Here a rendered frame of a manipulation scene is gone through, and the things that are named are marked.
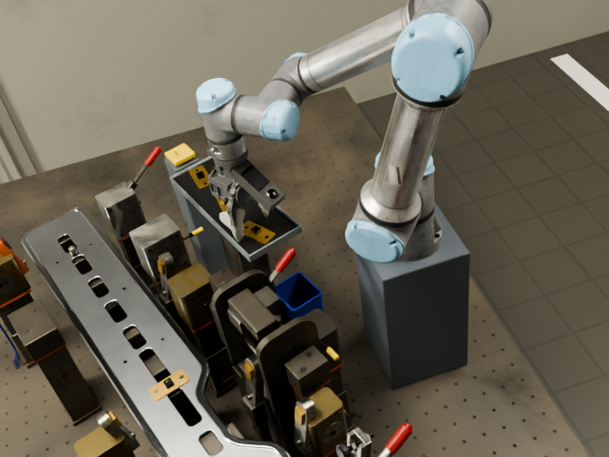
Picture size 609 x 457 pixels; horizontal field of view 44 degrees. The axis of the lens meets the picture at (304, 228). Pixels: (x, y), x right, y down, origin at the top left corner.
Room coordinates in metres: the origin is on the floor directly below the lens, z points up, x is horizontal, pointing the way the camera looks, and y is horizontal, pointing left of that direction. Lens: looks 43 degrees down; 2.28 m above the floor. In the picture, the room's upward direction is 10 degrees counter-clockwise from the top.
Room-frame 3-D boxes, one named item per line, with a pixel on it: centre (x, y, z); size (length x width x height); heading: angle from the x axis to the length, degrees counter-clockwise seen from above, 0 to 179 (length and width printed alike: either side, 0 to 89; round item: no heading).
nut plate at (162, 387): (0.98, 0.34, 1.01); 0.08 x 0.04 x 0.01; 118
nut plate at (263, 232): (1.22, 0.10, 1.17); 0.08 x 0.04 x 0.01; 44
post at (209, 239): (1.57, 0.28, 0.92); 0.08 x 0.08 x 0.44; 28
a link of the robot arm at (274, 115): (1.20, 0.02, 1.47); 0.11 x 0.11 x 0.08; 59
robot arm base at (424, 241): (1.19, -0.22, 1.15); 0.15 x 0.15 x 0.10
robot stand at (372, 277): (1.19, -0.22, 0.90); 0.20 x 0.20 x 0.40; 10
